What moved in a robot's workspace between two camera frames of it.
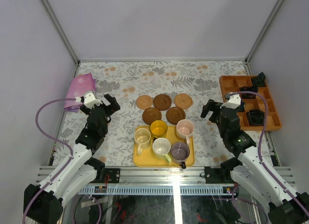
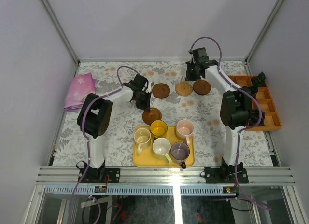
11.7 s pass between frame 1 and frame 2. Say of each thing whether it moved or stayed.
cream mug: stayed
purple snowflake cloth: stayed
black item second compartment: stayed
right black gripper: moved
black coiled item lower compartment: stayed
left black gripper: moved
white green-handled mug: stayed
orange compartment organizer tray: stayed
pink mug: stayed
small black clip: stayed
